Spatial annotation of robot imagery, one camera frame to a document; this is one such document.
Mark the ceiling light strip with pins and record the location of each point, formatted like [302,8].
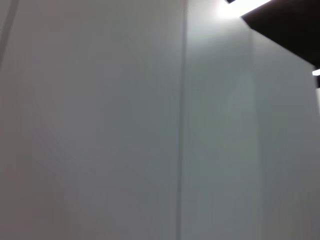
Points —
[240,7]
[316,72]

